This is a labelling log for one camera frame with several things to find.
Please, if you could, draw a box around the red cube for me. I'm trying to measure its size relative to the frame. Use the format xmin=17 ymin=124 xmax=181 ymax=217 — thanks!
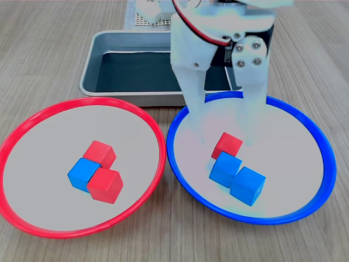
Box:
xmin=82 ymin=140 xmax=117 ymax=170
xmin=211 ymin=132 xmax=243 ymax=160
xmin=87 ymin=168 xmax=124 ymax=205

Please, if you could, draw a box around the blue cube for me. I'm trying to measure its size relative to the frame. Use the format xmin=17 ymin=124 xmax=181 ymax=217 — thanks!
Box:
xmin=67 ymin=157 xmax=102 ymax=193
xmin=209 ymin=151 xmax=243 ymax=189
xmin=230 ymin=166 xmax=267 ymax=207

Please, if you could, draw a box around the black mat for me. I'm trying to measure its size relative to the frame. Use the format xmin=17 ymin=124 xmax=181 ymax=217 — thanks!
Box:
xmin=95 ymin=51 xmax=232 ymax=93

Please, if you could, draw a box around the steel tray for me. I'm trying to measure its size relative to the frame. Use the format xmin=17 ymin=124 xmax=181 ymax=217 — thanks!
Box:
xmin=79 ymin=29 xmax=244 ymax=107

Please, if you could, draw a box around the pale perforated plate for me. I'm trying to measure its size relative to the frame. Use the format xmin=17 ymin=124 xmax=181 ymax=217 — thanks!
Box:
xmin=135 ymin=12 xmax=172 ymax=27

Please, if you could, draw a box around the blue rimmed white plate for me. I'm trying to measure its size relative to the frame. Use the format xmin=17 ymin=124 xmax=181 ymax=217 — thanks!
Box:
xmin=166 ymin=91 xmax=338 ymax=226

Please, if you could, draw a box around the red rimmed white plate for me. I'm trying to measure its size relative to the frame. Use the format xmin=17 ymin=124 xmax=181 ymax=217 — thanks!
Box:
xmin=0 ymin=97 xmax=167 ymax=240

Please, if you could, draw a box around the red and black cable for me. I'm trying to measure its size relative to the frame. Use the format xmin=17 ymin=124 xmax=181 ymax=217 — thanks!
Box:
xmin=171 ymin=0 xmax=233 ymax=46

